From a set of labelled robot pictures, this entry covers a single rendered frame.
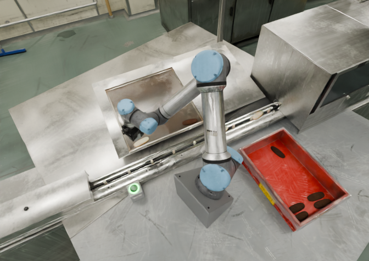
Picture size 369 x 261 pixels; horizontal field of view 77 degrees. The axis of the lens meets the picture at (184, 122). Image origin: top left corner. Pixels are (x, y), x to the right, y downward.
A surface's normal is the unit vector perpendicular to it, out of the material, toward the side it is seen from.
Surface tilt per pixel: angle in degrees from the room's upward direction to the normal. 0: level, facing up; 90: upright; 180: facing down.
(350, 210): 0
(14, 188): 0
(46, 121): 0
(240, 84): 10
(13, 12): 90
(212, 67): 45
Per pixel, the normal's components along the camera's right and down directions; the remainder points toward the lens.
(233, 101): 0.03, -0.49
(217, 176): -0.39, 0.29
